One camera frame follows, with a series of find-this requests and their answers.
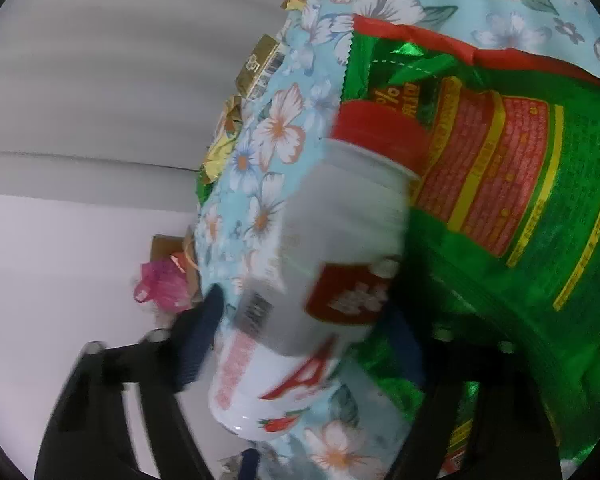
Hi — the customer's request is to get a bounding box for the floral blue tablecloth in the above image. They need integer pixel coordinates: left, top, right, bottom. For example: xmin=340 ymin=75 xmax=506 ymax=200
xmin=195 ymin=0 xmax=600 ymax=480

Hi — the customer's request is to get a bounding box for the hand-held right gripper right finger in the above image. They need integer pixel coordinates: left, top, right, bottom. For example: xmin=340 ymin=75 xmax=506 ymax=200
xmin=380 ymin=305 xmax=563 ymax=480

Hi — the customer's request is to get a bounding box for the crumpled yellow wrapper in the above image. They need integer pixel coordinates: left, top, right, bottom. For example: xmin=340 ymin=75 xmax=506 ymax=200
xmin=200 ymin=96 xmax=246 ymax=184

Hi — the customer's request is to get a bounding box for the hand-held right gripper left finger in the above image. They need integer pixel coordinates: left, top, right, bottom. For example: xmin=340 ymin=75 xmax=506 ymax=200
xmin=35 ymin=285 xmax=226 ymax=480

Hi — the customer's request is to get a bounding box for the green snack bag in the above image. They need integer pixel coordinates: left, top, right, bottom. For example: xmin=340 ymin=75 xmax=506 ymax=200
xmin=340 ymin=14 xmax=600 ymax=480

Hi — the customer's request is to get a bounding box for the white bottle with red cap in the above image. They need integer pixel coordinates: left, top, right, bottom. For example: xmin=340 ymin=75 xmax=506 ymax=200
xmin=207 ymin=100 xmax=431 ymax=438

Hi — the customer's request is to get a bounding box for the cardboard box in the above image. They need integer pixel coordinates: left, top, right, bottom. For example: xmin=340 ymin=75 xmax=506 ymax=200
xmin=150 ymin=234 xmax=202 ymax=306

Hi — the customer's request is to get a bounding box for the gold carton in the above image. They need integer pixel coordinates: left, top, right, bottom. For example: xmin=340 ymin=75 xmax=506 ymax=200
xmin=234 ymin=34 xmax=292 ymax=101

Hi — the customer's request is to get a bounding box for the pink plastic bag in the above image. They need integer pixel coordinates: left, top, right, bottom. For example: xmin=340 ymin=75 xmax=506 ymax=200
xmin=132 ymin=257 xmax=196 ymax=313

